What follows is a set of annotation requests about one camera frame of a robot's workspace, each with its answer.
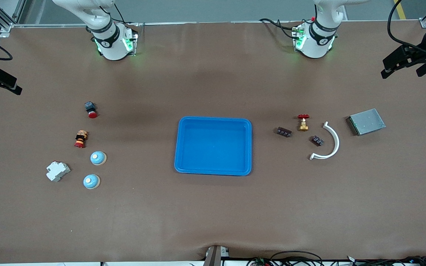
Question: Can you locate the blue dome call bell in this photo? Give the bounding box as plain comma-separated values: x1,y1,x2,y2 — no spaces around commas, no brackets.
90,151,107,166
83,174,101,190

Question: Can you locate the blue plastic tray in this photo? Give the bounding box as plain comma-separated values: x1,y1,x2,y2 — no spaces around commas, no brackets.
174,116,253,176

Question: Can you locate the grey metal box module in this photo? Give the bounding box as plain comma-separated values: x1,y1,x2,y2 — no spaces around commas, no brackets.
346,108,386,136

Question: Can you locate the red push button black base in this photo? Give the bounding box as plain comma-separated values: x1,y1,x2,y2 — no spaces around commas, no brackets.
84,102,98,119

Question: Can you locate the red emergency stop button orange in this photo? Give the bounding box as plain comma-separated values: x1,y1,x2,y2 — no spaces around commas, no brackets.
74,130,88,149

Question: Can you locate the white circuit breaker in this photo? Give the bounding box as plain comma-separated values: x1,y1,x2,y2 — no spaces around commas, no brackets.
46,161,71,182

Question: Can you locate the white curved plastic strip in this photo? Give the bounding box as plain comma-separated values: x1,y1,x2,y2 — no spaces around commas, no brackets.
310,122,340,160

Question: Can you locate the brown table mat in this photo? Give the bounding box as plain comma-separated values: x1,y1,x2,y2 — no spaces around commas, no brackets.
0,21,426,263

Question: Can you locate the brass valve red handle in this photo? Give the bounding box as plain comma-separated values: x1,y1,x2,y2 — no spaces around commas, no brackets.
297,114,310,132

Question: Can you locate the black right arm base cable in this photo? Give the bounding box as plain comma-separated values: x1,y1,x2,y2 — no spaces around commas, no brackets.
109,2,140,27

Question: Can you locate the black arm base cable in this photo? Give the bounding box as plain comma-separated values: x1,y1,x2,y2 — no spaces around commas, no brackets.
259,17,302,40
109,2,140,27

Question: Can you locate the black left arm base cable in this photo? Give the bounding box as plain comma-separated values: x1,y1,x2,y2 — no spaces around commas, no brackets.
259,17,302,40

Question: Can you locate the black cable tangle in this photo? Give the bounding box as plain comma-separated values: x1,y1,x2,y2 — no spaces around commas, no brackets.
346,255,426,266

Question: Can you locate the black looped cable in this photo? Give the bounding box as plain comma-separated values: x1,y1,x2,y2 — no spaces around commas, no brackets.
270,250,324,266

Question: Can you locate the coloured wire cluster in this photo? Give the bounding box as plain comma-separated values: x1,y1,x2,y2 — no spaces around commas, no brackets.
247,256,273,266

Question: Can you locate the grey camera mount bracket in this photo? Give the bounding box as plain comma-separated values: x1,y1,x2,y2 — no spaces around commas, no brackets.
206,245,230,266

